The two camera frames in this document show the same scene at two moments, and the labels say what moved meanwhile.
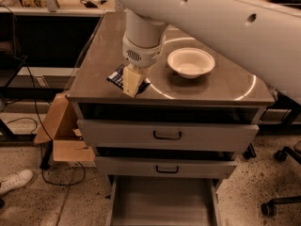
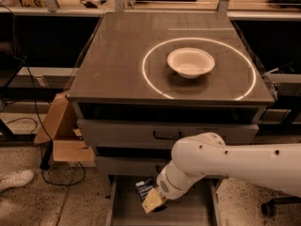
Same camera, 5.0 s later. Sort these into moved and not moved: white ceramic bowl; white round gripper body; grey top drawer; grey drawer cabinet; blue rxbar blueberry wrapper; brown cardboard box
Moved: white round gripper body; blue rxbar blueberry wrapper
Not moved: white ceramic bowl; grey drawer cabinet; grey top drawer; brown cardboard box
